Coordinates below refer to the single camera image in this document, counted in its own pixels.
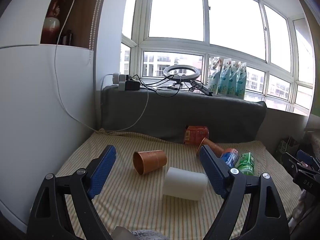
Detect white cabinet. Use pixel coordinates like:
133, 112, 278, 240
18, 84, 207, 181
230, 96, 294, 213
0, 0, 109, 227

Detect orange paper cup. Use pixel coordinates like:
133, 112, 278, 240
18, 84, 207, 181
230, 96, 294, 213
196, 137, 225, 157
133, 149, 167, 176

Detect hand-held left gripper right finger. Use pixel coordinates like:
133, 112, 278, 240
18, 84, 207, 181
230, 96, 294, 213
199, 144, 292, 240

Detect white ring light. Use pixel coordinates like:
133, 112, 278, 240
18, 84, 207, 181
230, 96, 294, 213
163, 65, 201, 83

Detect green drink can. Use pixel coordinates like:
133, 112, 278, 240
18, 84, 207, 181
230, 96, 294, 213
235, 152, 256, 176

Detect white power strip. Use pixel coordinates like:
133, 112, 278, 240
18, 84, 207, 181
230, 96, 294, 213
112, 73, 131, 92

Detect white cable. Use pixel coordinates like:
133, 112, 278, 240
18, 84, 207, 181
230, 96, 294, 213
54, 0, 149, 133

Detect translucent plastic piece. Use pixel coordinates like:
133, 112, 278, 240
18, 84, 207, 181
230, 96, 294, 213
113, 226, 136, 240

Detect striped yellow bed sheet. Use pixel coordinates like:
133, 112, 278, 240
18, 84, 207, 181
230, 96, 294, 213
53, 129, 303, 240

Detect grey sofa cover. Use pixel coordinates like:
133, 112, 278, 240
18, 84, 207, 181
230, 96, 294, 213
101, 84, 268, 145

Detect black cables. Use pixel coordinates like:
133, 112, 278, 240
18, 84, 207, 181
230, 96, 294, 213
138, 74, 191, 98

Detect green refill pouch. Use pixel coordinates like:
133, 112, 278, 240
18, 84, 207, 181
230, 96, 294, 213
217, 58, 233, 97
208, 57, 223, 96
235, 61, 248, 99
228, 60, 241, 98

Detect black power adapter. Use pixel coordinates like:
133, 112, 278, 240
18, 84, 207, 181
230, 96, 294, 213
125, 76, 141, 91

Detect white window frame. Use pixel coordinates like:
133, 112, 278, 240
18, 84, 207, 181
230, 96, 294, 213
121, 0, 317, 117

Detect beaded curtain cord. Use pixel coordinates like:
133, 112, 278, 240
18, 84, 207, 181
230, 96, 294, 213
88, 0, 109, 61

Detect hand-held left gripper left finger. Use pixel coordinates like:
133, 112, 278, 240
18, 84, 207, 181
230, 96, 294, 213
26, 144, 117, 240

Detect red and white vase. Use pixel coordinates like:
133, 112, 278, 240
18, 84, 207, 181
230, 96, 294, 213
41, 0, 66, 45

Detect black ring light handle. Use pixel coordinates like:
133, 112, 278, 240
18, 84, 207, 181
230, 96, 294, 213
189, 80, 213, 97

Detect blue drink can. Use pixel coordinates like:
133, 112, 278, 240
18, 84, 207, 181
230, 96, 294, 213
220, 148, 241, 168

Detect white translucent plastic cup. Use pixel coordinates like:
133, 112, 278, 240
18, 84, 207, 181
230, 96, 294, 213
163, 166, 208, 201

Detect green cardboard box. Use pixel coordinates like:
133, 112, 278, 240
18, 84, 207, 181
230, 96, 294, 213
276, 136, 299, 158

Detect grey furry cloth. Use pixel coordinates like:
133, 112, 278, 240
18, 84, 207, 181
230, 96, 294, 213
131, 230, 167, 240

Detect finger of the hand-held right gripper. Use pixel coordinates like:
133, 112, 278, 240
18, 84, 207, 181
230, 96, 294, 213
282, 152, 320, 178
296, 149, 320, 167

